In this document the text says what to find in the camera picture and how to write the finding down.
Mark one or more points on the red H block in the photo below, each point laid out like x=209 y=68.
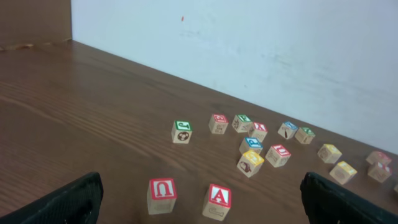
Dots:
x=378 y=156

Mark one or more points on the yellow block upper centre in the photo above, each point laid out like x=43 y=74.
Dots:
x=329 y=154

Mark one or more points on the red u block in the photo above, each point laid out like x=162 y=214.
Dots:
x=277 y=155
x=161 y=196

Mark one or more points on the yellow G block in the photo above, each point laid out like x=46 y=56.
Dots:
x=250 y=163

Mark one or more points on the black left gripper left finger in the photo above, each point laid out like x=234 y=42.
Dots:
x=77 y=202

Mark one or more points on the red I block right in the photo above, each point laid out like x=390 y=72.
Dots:
x=379 y=172

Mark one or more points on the red U block upper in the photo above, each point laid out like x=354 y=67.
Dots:
x=277 y=155

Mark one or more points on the red G block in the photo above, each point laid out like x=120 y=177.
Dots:
x=218 y=123

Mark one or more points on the green F block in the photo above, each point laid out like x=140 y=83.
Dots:
x=241 y=123

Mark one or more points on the blue X block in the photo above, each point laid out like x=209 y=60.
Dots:
x=287 y=130

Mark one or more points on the red U block lower left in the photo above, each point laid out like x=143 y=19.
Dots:
x=161 y=196

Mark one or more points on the green J block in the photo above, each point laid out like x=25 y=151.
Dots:
x=181 y=132

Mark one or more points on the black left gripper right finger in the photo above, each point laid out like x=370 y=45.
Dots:
x=328 y=203

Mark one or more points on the green N block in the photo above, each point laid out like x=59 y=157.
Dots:
x=304 y=135

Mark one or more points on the red Y block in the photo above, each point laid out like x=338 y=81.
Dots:
x=258 y=130

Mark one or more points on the yellow block mid centre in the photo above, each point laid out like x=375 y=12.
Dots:
x=343 y=172

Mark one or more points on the red A block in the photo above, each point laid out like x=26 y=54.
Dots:
x=217 y=202

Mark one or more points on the blue R block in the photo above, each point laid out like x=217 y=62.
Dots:
x=249 y=143

